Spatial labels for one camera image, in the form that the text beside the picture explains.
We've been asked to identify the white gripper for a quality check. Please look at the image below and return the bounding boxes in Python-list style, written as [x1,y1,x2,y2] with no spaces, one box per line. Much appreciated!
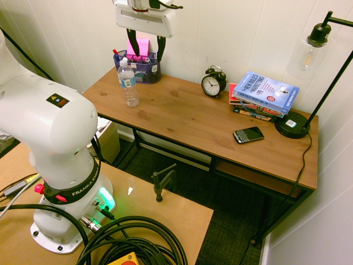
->
[115,4,178,61]

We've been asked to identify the clear plastic water bottle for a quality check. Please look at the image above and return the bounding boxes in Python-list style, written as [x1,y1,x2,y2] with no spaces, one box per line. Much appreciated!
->
[116,57,140,108]

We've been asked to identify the white trash bin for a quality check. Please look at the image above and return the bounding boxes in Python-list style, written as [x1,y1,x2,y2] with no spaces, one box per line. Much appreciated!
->
[87,118,121,165]

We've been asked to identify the pink sticky note pad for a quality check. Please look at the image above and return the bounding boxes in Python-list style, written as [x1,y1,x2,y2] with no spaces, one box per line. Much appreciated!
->
[126,38,151,57]

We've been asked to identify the purple mesh desk organizer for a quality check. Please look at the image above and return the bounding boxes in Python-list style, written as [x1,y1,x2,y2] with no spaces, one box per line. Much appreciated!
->
[113,49,162,85]

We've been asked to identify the black twin-bell alarm clock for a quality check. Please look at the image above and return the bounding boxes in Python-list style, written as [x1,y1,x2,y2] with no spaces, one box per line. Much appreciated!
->
[201,65,228,99]

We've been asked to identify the red book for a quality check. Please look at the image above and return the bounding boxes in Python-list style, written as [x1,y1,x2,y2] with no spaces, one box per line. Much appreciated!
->
[228,83,276,110]

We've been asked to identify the black paperback book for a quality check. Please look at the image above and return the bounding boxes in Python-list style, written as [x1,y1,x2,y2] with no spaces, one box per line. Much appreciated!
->
[233,104,285,123]

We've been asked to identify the blue marketing book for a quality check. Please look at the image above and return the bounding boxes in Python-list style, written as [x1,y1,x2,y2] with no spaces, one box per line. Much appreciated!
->
[233,71,301,115]

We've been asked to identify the black keyboard smartphone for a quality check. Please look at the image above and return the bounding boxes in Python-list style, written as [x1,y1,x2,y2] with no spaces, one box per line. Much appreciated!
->
[233,126,265,145]

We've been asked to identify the black screw clamp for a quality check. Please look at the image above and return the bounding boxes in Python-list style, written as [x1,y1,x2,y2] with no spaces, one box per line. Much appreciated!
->
[150,163,178,203]

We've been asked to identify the black glass-shade desk lamp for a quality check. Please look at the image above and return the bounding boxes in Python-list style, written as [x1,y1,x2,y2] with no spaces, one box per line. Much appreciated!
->
[274,10,353,140]

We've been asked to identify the wooden robot mounting board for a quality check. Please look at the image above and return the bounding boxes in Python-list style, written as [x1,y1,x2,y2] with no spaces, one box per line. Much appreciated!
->
[0,142,215,265]

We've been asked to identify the yellow emergency stop box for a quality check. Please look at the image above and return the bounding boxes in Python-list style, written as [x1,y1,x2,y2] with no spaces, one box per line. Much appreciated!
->
[106,251,139,265]

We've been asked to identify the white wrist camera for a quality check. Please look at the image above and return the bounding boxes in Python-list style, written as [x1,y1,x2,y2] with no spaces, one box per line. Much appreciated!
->
[148,0,183,10]

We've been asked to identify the wooden desk black frame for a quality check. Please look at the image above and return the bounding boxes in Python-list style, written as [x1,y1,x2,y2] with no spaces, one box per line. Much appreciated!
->
[82,65,319,247]

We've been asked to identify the thin black wall cable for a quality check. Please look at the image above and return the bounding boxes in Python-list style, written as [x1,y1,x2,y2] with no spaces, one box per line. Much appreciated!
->
[0,26,56,82]

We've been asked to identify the black lamp power cord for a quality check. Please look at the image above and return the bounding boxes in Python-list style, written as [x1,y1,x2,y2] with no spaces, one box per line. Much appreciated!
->
[238,131,313,265]

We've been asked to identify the grey adapter cable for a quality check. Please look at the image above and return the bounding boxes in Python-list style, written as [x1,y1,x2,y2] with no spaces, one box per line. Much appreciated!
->
[0,173,42,212]

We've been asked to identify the coiled thick black cables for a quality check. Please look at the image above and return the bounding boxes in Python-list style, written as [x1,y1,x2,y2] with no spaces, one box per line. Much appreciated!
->
[0,203,189,265]

